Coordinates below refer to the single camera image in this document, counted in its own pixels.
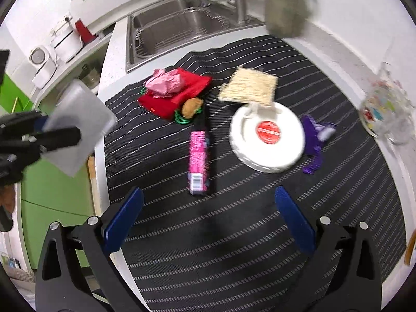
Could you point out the red bag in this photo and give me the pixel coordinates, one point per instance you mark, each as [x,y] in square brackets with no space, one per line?
[193,87]

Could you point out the black striped mat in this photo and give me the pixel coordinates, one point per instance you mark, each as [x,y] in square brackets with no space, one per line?
[227,234]

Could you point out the brown bread roll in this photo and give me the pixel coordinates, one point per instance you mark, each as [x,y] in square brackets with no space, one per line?
[191,107]

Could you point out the translucent lidded storage container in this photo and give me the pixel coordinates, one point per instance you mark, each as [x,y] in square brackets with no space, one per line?
[286,9]

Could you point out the pink patterned box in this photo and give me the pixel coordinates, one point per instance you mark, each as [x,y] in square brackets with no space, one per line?
[198,156]

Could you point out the red plastic cup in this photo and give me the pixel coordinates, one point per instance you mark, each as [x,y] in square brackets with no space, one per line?
[85,32]

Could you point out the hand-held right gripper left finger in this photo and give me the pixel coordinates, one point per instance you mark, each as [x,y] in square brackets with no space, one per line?
[123,222]

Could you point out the person's left hand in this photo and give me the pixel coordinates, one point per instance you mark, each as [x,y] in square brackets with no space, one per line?
[6,200]

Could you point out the dry instant noodle block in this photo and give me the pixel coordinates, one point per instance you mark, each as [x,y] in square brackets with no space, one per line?
[248,86]

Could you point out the steel steamer pot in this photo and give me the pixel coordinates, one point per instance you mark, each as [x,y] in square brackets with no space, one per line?
[88,76]

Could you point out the white rice cooker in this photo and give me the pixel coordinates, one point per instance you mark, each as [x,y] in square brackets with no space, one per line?
[66,42]

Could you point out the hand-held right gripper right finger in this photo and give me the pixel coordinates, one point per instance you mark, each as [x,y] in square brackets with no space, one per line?
[294,224]

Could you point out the translucent plastic lid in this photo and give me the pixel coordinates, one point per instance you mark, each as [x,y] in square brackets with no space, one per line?
[81,110]

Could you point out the glass mug with colourful print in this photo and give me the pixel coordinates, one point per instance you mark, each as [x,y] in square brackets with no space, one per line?
[385,107]

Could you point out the white kitchen appliance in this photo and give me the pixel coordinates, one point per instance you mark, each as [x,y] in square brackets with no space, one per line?
[42,66]

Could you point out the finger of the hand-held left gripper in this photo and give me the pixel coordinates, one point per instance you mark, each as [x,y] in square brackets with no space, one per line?
[58,138]
[29,120]

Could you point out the pink wrapper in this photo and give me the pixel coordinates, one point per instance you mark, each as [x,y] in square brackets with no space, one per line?
[164,83]

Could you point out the green kitchen cabinet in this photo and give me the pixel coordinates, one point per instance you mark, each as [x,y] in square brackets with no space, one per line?
[55,208]

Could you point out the steel sink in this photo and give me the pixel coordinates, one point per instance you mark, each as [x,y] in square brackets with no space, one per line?
[169,35]

